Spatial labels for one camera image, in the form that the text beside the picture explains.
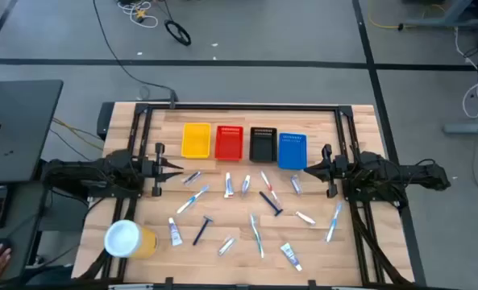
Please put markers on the yellow cup with white lid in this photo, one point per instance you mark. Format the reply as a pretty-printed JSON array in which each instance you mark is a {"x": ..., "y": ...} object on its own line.
[{"x": 121, "y": 238}]

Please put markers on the small white tube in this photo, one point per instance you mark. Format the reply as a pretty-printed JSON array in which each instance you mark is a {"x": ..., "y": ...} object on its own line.
[{"x": 305, "y": 218}]

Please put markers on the dark blue razor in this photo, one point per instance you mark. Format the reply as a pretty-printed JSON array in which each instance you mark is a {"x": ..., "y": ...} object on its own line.
[
  {"x": 268, "y": 201},
  {"x": 201, "y": 231}
]

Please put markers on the packaged red toothbrush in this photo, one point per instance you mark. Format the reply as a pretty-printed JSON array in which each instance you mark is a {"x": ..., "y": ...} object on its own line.
[{"x": 267, "y": 184}]

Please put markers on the grey desk foot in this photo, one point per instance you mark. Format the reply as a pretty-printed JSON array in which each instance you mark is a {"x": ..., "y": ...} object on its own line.
[{"x": 468, "y": 128}]

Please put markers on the packaged blue toothbrush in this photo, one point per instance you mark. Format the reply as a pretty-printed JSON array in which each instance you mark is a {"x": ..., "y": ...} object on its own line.
[
  {"x": 192, "y": 200},
  {"x": 334, "y": 220}
]

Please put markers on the small bluish toothpaste tube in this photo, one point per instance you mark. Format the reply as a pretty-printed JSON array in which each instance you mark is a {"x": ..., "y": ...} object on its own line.
[{"x": 245, "y": 184}]

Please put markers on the dark grey low desk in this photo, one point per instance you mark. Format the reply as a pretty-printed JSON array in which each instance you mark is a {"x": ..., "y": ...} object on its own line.
[{"x": 25, "y": 225}]

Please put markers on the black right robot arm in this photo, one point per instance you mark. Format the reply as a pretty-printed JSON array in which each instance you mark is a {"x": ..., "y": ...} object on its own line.
[{"x": 404, "y": 173}]

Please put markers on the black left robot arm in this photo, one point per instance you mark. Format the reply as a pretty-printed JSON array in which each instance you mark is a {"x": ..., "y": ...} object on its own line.
[{"x": 101, "y": 169}]

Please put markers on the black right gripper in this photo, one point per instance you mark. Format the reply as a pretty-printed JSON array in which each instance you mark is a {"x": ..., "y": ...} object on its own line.
[{"x": 335, "y": 167}]

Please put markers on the red plastic basket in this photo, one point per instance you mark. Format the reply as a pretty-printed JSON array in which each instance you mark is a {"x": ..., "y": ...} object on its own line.
[{"x": 229, "y": 144}]

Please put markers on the black aluminium table frame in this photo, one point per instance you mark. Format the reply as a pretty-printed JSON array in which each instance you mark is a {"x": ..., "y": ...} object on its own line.
[{"x": 242, "y": 107}]

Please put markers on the packaged green toothbrush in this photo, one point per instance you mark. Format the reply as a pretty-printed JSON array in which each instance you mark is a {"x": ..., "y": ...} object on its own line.
[{"x": 256, "y": 235}]

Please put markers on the black desk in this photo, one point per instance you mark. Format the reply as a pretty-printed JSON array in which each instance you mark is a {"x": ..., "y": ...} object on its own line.
[{"x": 21, "y": 129}]

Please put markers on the white toothpaste tube red end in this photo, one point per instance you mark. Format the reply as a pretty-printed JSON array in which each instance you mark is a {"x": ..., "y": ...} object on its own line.
[{"x": 228, "y": 186}]

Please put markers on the white blue toothpaste tube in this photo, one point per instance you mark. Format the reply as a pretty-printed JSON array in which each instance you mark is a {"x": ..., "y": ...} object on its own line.
[
  {"x": 174, "y": 233},
  {"x": 290, "y": 254}
]

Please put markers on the yellow plastic basket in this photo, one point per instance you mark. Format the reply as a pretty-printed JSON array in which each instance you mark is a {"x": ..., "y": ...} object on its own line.
[{"x": 196, "y": 141}]

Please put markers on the grey desk base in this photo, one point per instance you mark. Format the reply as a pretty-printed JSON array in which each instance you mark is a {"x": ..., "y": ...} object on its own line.
[{"x": 444, "y": 22}]

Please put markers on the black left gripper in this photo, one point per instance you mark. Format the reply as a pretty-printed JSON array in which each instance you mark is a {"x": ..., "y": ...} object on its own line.
[{"x": 158, "y": 169}]

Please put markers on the black plastic basket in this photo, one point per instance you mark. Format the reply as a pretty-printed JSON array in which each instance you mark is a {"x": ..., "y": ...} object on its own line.
[{"x": 263, "y": 147}]

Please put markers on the black table end plate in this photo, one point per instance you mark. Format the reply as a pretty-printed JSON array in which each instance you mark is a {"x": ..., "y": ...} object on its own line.
[{"x": 105, "y": 121}]

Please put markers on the blue plastic basket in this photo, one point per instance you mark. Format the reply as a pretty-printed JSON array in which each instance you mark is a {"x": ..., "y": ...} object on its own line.
[{"x": 292, "y": 153}]

